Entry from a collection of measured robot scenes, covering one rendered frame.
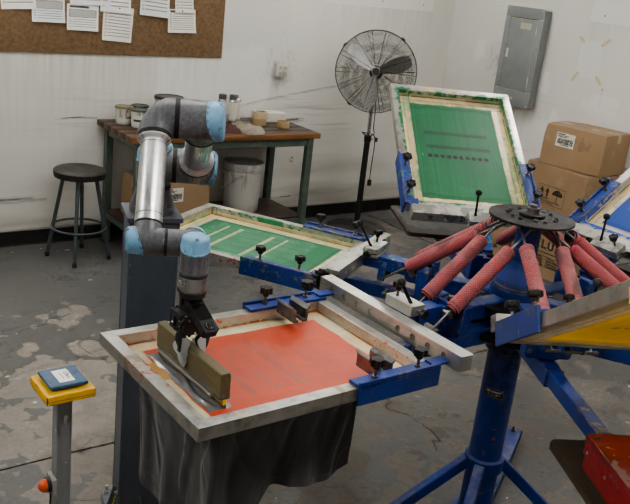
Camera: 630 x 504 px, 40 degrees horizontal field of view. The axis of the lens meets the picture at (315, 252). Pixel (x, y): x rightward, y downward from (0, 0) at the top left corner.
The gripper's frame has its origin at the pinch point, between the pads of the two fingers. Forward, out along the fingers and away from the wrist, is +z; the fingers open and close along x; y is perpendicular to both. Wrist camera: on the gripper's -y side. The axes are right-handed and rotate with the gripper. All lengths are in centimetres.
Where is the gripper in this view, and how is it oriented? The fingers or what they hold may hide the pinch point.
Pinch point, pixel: (191, 362)
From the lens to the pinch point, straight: 234.2
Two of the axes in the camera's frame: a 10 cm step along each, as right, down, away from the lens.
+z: -1.1, 9.5, 3.1
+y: -5.9, -3.1, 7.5
